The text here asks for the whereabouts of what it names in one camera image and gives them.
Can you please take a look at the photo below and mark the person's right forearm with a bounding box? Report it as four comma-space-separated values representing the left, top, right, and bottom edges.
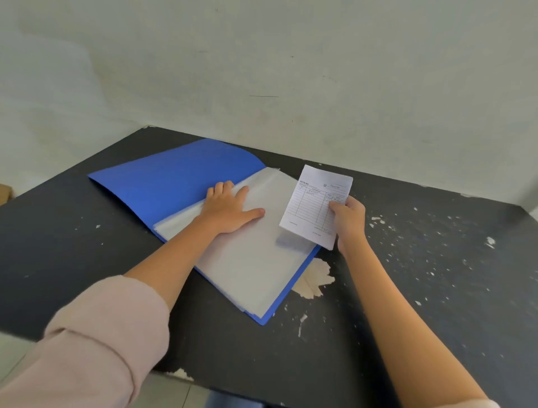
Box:
341, 235, 501, 408

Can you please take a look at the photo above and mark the white printed receipt slip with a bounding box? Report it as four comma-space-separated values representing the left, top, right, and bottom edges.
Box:
279, 164, 354, 251

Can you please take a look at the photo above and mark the blue display book folder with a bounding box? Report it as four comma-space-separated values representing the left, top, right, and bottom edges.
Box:
87, 138, 322, 326

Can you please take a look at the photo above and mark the person's right hand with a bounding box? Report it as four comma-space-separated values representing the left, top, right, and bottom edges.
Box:
329, 195, 367, 256

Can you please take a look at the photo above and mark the person's left hand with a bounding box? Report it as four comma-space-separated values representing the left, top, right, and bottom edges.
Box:
198, 181, 266, 235

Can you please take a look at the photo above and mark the person's left forearm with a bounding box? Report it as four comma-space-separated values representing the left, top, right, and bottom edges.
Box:
0, 214, 219, 408

